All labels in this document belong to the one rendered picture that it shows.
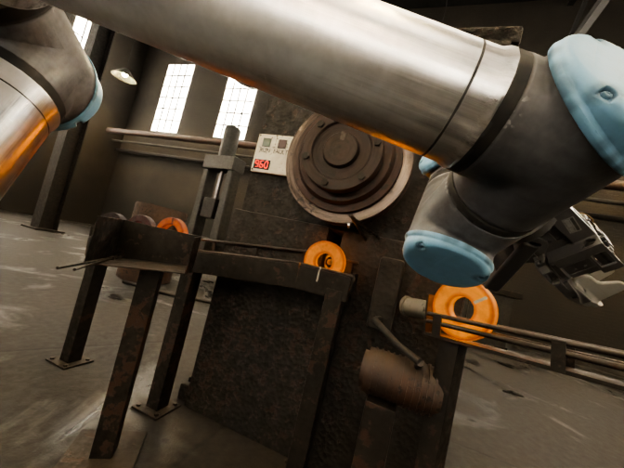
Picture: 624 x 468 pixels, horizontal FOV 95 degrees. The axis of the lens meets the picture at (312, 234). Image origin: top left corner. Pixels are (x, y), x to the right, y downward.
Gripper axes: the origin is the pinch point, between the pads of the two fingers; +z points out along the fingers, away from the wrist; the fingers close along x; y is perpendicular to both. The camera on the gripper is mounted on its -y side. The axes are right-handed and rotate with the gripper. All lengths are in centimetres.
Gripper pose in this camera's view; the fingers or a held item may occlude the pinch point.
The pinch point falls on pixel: (589, 300)
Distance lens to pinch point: 65.5
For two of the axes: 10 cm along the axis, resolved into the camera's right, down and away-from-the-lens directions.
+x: 3.1, -6.2, 7.2
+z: 7.8, 6.0, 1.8
